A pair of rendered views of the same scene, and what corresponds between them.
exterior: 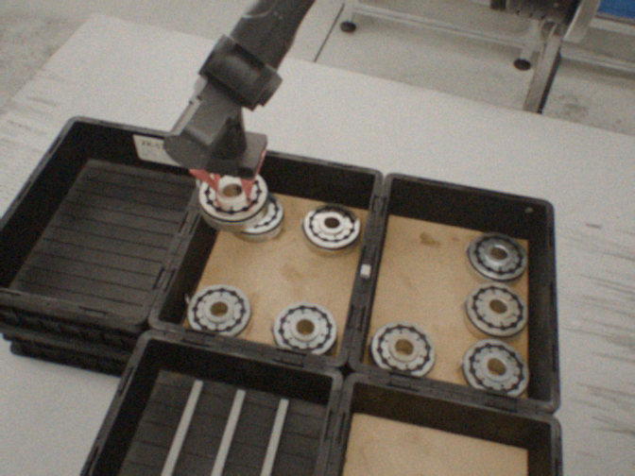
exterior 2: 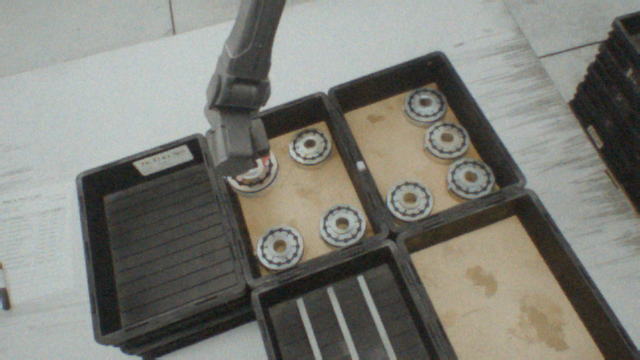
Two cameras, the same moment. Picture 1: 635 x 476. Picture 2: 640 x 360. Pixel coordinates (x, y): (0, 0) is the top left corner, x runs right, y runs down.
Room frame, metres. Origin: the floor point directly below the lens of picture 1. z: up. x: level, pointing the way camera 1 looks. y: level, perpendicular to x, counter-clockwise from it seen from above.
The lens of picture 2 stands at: (0.09, 0.17, 1.87)
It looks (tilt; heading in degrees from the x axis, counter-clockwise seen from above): 61 degrees down; 342
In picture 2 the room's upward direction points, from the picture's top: 11 degrees counter-clockwise
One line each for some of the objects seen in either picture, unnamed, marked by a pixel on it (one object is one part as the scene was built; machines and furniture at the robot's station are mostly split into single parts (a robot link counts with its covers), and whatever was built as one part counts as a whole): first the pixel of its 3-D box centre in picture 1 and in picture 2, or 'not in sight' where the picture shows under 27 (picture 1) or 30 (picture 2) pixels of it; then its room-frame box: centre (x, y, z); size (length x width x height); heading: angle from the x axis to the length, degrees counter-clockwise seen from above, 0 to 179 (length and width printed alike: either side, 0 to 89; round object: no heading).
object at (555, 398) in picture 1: (459, 280); (419, 136); (0.57, -0.23, 0.92); 0.40 x 0.30 x 0.02; 171
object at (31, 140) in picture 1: (2, 168); (29, 240); (0.93, 0.71, 0.70); 0.33 x 0.23 x 0.01; 166
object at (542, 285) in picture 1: (453, 297); (417, 148); (0.57, -0.23, 0.87); 0.40 x 0.30 x 0.11; 171
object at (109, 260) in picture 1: (111, 229); (165, 238); (0.66, 0.36, 0.87); 0.40 x 0.30 x 0.11; 171
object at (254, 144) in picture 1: (224, 134); (235, 135); (0.62, 0.13, 1.15); 0.10 x 0.07 x 0.07; 80
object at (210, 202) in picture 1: (232, 193); (251, 167); (0.62, 0.13, 1.03); 0.10 x 0.10 x 0.01
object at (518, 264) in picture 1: (498, 255); (425, 104); (0.67, -0.32, 0.86); 0.10 x 0.10 x 0.01
